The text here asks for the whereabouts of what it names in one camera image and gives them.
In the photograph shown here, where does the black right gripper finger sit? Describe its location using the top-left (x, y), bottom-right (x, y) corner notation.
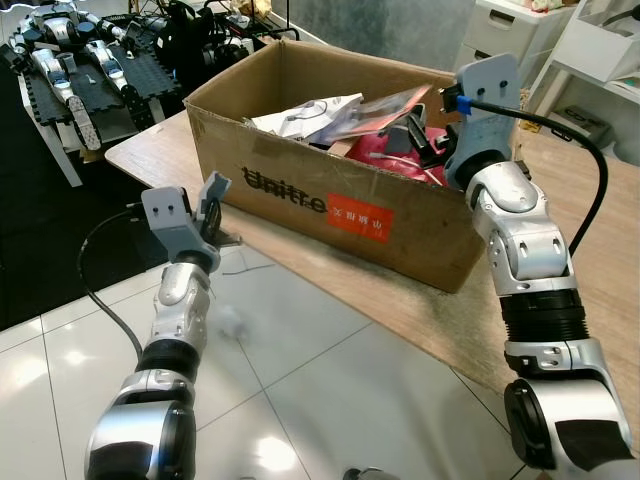
top-left (403, 108), bottom-right (442, 152)

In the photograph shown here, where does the pink red plastic bag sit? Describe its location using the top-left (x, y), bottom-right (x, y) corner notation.
top-left (344, 124), bottom-right (452, 187)

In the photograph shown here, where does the large printed cardboard box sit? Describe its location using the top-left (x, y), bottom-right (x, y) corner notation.
top-left (185, 38), bottom-right (492, 295)

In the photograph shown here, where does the small white crumpled scrap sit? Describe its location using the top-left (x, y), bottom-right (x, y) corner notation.
top-left (212, 302), bottom-right (249, 344)

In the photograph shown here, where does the white printed paper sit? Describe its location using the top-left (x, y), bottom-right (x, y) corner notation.
top-left (249, 94), bottom-right (364, 144)

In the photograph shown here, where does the white drawer cabinet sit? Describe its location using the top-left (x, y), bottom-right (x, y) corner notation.
top-left (454, 0), bottom-right (550, 90)

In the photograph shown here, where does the black tile mat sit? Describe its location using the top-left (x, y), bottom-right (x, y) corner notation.
top-left (18, 38), bottom-right (192, 143)

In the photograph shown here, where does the white labelled box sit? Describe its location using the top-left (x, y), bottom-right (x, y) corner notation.
top-left (552, 102), bottom-right (609, 137)

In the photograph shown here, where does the black equipment pile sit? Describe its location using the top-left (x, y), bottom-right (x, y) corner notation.
top-left (159, 0), bottom-right (287, 97)

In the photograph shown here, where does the light wooden table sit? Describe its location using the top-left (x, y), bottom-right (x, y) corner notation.
top-left (105, 110), bottom-right (640, 447)

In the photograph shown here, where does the white shelf unit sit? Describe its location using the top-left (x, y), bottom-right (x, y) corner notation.
top-left (524, 0), bottom-right (640, 152)

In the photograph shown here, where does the silver humanoid robot lying down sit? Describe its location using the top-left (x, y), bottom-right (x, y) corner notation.
top-left (4, 0), bottom-right (167, 152)

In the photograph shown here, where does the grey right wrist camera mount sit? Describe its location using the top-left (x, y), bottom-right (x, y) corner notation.
top-left (445, 55), bottom-right (524, 191)

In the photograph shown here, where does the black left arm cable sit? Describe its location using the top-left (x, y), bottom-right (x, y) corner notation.
top-left (78, 205), bottom-right (161, 362)

